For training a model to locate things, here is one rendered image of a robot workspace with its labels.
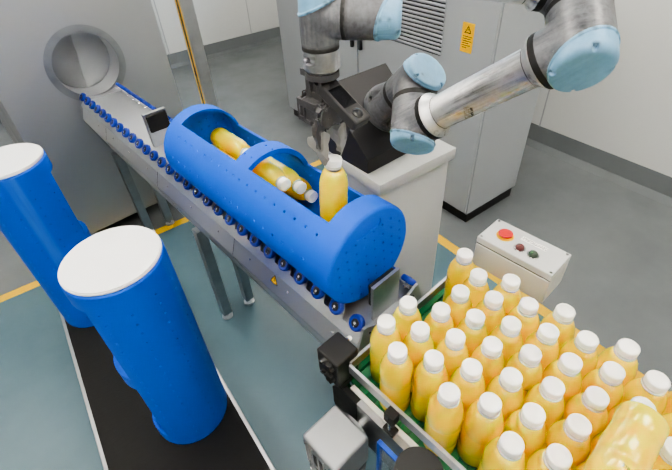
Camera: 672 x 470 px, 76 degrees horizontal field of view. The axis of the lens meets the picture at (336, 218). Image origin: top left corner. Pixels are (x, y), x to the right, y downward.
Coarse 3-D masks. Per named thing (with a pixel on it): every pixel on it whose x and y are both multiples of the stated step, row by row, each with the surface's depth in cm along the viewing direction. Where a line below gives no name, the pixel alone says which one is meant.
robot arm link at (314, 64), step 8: (304, 56) 84; (312, 56) 83; (320, 56) 82; (328, 56) 83; (336, 56) 84; (304, 64) 85; (312, 64) 84; (320, 64) 83; (328, 64) 84; (336, 64) 85; (312, 72) 85; (320, 72) 84; (328, 72) 85
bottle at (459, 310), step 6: (450, 294) 101; (450, 300) 99; (468, 300) 98; (450, 306) 98; (456, 306) 98; (462, 306) 97; (468, 306) 98; (450, 312) 99; (456, 312) 98; (462, 312) 98; (456, 318) 98; (462, 318) 98; (456, 324) 99
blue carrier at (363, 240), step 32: (192, 128) 154; (192, 160) 137; (224, 160) 127; (256, 160) 122; (288, 160) 145; (224, 192) 126; (256, 192) 116; (352, 192) 125; (256, 224) 118; (288, 224) 108; (320, 224) 102; (352, 224) 98; (384, 224) 106; (288, 256) 111; (320, 256) 100; (352, 256) 102; (384, 256) 113; (320, 288) 108; (352, 288) 109
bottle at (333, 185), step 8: (328, 168) 99; (336, 168) 99; (320, 176) 102; (328, 176) 100; (336, 176) 100; (344, 176) 101; (320, 184) 102; (328, 184) 100; (336, 184) 100; (344, 184) 101; (320, 192) 103; (328, 192) 101; (336, 192) 101; (344, 192) 102; (320, 200) 105; (328, 200) 103; (336, 200) 102; (344, 200) 104; (320, 208) 106; (328, 208) 104; (336, 208) 104; (320, 216) 108; (328, 216) 106
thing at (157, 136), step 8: (152, 112) 184; (160, 112) 185; (144, 120) 184; (152, 120) 184; (160, 120) 187; (168, 120) 189; (152, 128) 186; (160, 128) 188; (152, 136) 189; (160, 136) 192; (152, 144) 192; (160, 144) 193
